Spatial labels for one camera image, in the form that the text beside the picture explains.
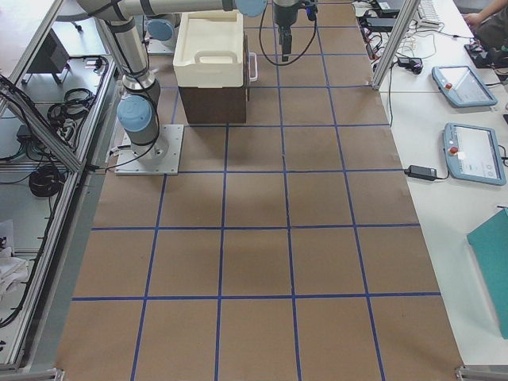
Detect lower teach pendant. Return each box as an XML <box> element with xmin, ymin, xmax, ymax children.
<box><xmin>443</xmin><ymin>123</ymin><xmax>506</xmax><ymax>186</ymax></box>

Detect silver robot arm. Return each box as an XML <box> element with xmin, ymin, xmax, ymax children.
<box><xmin>79</xmin><ymin>1</ymin><xmax>267</xmax><ymax>175</ymax></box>

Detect teal folder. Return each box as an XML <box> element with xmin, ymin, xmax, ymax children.
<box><xmin>467</xmin><ymin>208</ymin><xmax>507</xmax><ymax>339</ymax></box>

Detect upper teach pendant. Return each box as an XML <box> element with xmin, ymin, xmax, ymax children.
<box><xmin>431</xmin><ymin>66</ymin><xmax>498</xmax><ymax>108</ymax></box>

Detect black power adapter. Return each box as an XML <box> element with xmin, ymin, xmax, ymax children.
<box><xmin>404</xmin><ymin>165</ymin><xmax>437</xmax><ymax>181</ymax></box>

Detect aluminium frame post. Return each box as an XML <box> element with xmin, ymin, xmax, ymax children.
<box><xmin>371</xmin><ymin>0</ymin><xmax>420</xmax><ymax>90</ymax></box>

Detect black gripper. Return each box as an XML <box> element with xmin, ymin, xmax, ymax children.
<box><xmin>272</xmin><ymin>0</ymin><xmax>299</xmax><ymax>61</ymax></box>

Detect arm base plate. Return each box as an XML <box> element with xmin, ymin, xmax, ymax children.
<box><xmin>114</xmin><ymin>125</ymin><xmax>185</xmax><ymax>175</ymax></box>

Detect teach pendant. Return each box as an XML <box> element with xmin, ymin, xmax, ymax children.
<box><xmin>443</xmin><ymin>123</ymin><xmax>506</xmax><ymax>186</ymax></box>
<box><xmin>431</xmin><ymin>66</ymin><xmax>498</xmax><ymax>108</ymax></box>

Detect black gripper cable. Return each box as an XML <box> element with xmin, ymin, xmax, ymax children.
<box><xmin>259</xmin><ymin>0</ymin><xmax>319</xmax><ymax>67</ymax></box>

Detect dark wooden drawer cabinet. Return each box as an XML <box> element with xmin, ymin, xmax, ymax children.
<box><xmin>175</xmin><ymin>37</ymin><xmax>250</xmax><ymax>124</ymax></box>

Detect aluminium frame rail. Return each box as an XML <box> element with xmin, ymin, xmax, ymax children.
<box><xmin>1</xmin><ymin>1</ymin><xmax>117</xmax><ymax>371</ymax></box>

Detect cream plastic tray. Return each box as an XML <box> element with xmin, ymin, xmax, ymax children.
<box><xmin>173</xmin><ymin>10</ymin><xmax>244</xmax><ymax>88</ymax></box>

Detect coiled black cables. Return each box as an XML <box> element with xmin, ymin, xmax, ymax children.
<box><xmin>28</xmin><ymin>164</ymin><xmax>67</xmax><ymax>199</ymax></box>

